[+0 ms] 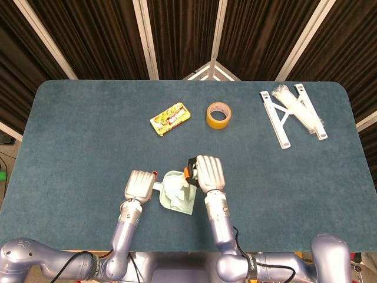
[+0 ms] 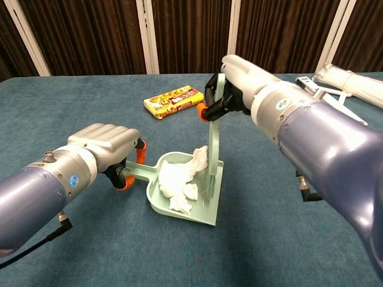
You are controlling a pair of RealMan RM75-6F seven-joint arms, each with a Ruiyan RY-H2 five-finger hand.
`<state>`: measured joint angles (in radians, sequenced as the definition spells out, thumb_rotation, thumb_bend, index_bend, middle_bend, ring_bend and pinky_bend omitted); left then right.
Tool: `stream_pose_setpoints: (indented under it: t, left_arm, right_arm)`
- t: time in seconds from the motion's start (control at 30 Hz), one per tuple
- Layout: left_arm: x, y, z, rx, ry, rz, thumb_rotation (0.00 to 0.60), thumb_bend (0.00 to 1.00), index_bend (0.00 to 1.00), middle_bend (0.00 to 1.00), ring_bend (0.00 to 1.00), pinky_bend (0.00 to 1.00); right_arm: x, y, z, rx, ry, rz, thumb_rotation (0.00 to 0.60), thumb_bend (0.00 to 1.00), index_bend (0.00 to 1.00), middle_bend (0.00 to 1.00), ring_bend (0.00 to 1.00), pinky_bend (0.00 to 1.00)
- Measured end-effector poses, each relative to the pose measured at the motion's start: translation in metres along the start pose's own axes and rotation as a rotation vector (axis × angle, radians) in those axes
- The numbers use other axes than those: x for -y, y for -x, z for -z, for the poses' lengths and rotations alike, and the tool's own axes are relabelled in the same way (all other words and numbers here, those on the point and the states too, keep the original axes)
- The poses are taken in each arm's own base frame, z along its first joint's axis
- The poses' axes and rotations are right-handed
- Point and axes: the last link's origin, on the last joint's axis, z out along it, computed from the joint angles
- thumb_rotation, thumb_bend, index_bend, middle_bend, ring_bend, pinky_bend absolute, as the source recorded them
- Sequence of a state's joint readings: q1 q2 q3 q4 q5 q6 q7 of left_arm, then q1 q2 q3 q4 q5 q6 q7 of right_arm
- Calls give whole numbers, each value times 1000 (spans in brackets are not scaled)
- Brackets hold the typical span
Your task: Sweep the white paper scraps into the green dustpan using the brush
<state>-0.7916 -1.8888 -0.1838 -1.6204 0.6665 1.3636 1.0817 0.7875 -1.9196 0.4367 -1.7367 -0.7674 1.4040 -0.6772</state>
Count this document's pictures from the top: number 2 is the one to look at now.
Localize yellow red snack box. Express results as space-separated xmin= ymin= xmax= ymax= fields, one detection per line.
xmin=143 ymin=84 xmax=206 ymax=120

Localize mint green hand broom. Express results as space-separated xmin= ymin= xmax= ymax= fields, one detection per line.
xmin=204 ymin=72 xmax=224 ymax=216

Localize blue felt table cover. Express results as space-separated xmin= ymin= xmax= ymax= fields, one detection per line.
xmin=0 ymin=71 xmax=383 ymax=287

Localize white folding plastic stand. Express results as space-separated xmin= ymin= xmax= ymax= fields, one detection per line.
xmin=294 ymin=76 xmax=368 ymax=126

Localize mint green plastic dustpan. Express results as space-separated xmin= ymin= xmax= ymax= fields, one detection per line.
xmin=124 ymin=151 xmax=224 ymax=227

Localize dark brown pleated curtain panel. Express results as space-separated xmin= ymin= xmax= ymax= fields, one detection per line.
xmin=151 ymin=0 xmax=233 ymax=75
xmin=234 ymin=0 xmax=342 ymax=79
xmin=332 ymin=0 xmax=383 ymax=73
xmin=0 ymin=0 xmax=39 ymax=83
xmin=17 ymin=0 xmax=147 ymax=76

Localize small white paper scrap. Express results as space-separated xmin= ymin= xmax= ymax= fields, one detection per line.
xmin=168 ymin=196 xmax=192 ymax=215

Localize clear bag of white ties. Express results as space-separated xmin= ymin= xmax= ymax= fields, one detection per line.
xmin=312 ymin=63 xmax=383 ymax=109

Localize large white tissue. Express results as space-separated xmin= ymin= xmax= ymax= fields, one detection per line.
xmin=158 ymin=145 xmax=209 ymax=198

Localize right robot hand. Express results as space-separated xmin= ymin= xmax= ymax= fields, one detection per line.
xmin=196 ymin=54 xmax=284 ymax=123

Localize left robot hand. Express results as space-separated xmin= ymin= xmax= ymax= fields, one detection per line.
xmin=67 ymin=123 xmax=148 ymax=191

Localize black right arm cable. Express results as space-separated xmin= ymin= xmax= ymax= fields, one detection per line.
xmin=296 ymin=170 xmax=324 ymax=203

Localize white screen frame post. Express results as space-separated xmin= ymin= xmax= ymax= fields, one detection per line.
xmin=225 ymin=0 xmax=242 ymax=74
xmin=136 ymin=0 xmax=160 ymax=75
xmin=3 ymin=0 xmax=52 ymax=77
xmin=315 ymin=0 xmax=358 ymax=74

